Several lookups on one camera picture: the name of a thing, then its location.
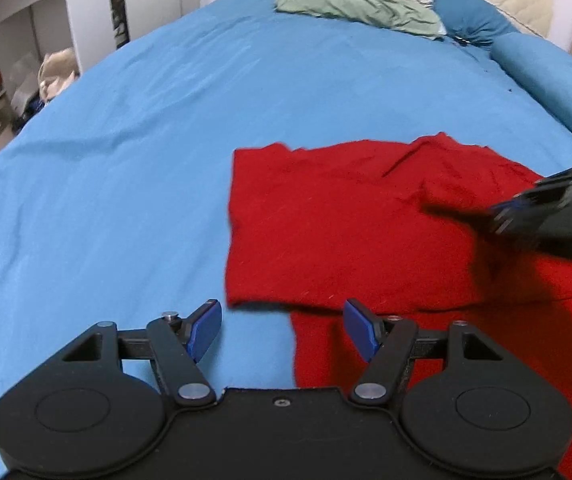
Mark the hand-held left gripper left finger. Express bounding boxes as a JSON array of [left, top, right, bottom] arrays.
[[60, 298, 224, 408]]

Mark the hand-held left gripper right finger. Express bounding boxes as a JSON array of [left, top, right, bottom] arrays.
[[343, 297, 506, 407]]

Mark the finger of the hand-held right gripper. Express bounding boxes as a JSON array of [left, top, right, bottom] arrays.
[[422, 186, 542, 248]]

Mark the red shirt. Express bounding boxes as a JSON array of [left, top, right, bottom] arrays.
[[224, 131, 572, 480]]

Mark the blue pillow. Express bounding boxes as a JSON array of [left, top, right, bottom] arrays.
[[432, 0, 523, 49], [490, 32, 572, 157]]

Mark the green crumpled garment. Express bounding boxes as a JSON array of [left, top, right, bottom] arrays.
[[274, 0, 445, 41]]

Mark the beige plush toy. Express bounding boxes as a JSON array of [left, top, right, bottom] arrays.
[[37, 47, 80, 103]]

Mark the dark patterned hanging strip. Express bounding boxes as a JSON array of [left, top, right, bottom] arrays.
[[105, 0, 131, 51]]

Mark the white shelf unit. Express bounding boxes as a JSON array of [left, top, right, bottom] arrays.
[[0, 0, 122, 183]]

